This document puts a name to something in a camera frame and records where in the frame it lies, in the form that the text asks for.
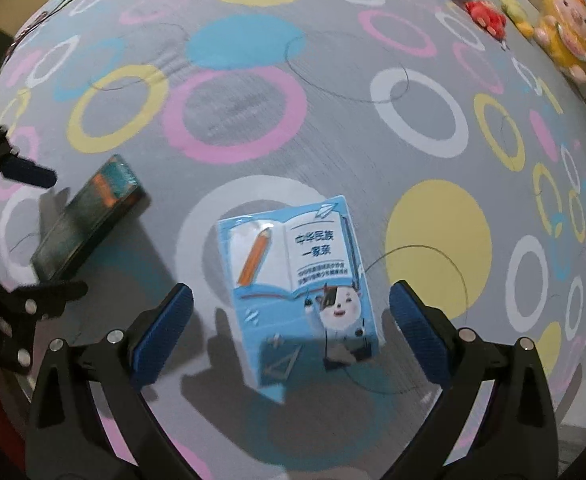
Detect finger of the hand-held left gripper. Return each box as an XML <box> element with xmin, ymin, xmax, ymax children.
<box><xmin>0</xmin><ymin>127</ymin><xmax>58</xmax><ymax>193</ymax></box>
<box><xmin>0</xmin><ymin>260</ymin><xmax>90</xmax><ymax>374</ymax></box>

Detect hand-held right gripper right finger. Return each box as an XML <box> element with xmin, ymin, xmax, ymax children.
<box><xmin>383</xmin><ymin>281</ymin><xmax>560</xmax><ymax>480</ymax></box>

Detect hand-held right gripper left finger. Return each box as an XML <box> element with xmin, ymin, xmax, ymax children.
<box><xmin>25</xmin><ymin>283</ymin><xmax>194</xmax><ymax>480</ymax></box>

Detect dark box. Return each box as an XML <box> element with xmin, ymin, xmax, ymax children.
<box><xmin>29</xmin><ymin>154</ymin><xmax>152</xmax><ymax>282</ymax></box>

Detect blue cartoon print carton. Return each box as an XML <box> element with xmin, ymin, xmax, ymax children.
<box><xmin>216</xmin><ymin>194</ymin><xmax>384</xmax><ymax>407</ymax></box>

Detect grey circle pattern bedsheet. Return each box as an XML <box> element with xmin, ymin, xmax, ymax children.
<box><xmin>0</xmin><ymin>0</ymin><xmax>586</xmax><ymax>480</ymax></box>

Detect red plush toy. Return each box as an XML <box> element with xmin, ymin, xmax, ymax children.
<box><xmin>465</xmin><ymin>0</ymin><xmax>508</xmax><ymax>43</ymax></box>

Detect yellow-green plush toy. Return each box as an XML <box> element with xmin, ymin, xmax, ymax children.
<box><xmin>499</xmin><ymin>0</ymin><xmax>536</xmax><ymax>38</ymax></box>

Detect yellow pig plush toy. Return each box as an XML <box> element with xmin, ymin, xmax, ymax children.
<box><xmin>533</xmin><ymin>0</ymin><xmax>586</xmax><ymax>83</ymax></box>

